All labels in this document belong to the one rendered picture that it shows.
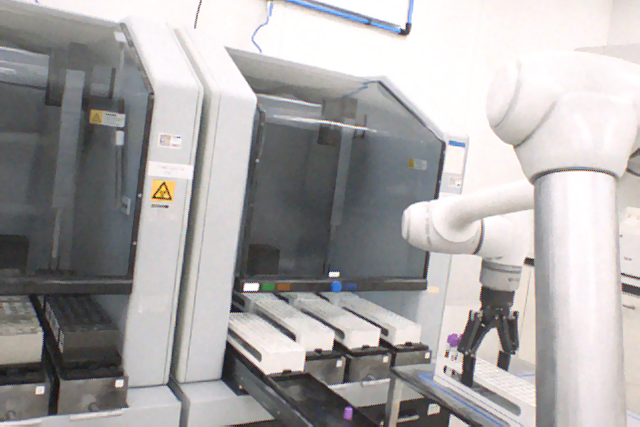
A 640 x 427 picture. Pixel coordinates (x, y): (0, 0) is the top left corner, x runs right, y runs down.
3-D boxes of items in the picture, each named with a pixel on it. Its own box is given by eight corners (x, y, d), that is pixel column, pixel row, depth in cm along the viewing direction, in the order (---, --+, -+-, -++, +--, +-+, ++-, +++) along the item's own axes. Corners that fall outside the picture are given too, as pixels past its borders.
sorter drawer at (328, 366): (199, 309, 204) (202, 283, 204) (236, 308, 212) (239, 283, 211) (305, 397, 143) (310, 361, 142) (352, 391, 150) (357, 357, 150)
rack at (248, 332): (215, 336, 158) (218, 313, 158) (249, 334, 163) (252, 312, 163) (265, 379, 133) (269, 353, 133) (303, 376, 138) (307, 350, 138)
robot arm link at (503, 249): (513, 260, 140) (460, 254, 138) (523, 195, 139) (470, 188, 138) (534, 269, 129) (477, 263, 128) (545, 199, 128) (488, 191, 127)
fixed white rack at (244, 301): (210, 292, 202) (212, 274, 201) (237, 292, 207) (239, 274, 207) (247, 319, 177) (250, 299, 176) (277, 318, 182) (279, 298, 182)
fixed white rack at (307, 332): (249, 321, 175) (252, 300, 175) (279, 320, 181) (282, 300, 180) (299, 357, 150) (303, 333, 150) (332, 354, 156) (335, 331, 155)
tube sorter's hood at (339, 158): (172, 249, 186) (197, 46, 182) (332, 253, 218) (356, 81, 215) (239, 294, 142) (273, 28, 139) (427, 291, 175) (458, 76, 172)
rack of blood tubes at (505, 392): (432, 378, 143) (436, 354, 143) (462, 375, 148) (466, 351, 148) (529, 436, 117) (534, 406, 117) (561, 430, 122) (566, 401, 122)
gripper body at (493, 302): (497, 291, 129) (490, 333, 129) (524, 291, 133) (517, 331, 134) (473, 283, 135) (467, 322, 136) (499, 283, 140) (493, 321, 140)
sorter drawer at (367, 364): (239, 308, 212) (242, 283, 212) (273, 307, 220) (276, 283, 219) (356, 390, 151) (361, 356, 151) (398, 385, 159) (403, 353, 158)
